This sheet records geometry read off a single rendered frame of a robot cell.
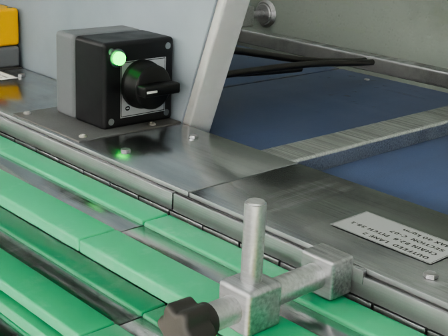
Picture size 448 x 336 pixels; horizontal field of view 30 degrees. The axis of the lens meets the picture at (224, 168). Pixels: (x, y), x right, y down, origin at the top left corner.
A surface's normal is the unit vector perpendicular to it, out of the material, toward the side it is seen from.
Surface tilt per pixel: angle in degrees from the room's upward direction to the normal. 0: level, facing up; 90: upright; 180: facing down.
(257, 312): 90
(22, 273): 90
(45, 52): 0
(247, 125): 90
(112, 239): 90
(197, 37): 0
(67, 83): 0
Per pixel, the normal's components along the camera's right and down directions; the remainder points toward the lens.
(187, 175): 0.04, -0.95
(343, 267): 0.68, 0.26
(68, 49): -0.73, 0.18
